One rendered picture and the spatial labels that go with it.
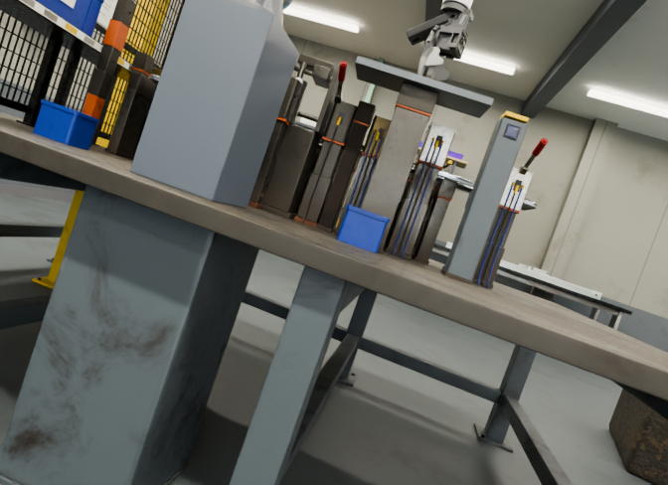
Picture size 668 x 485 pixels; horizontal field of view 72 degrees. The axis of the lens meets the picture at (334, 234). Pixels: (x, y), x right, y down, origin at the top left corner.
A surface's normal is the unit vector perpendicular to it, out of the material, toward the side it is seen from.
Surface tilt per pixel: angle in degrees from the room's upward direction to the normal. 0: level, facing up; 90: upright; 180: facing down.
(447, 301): 90
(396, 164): 90
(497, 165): 90
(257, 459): 90
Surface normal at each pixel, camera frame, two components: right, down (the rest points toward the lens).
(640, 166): -0.18, -0.01
